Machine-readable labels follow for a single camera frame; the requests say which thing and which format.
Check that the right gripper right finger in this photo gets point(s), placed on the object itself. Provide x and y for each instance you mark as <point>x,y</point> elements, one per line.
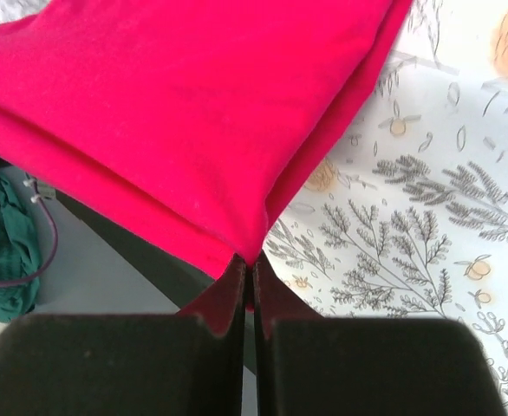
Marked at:
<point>309,364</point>

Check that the teal cloth bottom corner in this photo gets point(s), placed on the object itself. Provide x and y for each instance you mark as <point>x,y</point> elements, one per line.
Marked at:
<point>20,254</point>

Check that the magenta t shirt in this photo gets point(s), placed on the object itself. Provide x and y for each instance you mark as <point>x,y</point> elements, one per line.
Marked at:
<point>190,123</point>

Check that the floral table mat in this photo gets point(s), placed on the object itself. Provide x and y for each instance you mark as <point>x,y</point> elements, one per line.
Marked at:
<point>407,215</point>

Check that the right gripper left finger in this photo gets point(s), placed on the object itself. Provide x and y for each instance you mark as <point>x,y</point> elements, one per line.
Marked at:
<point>188,363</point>

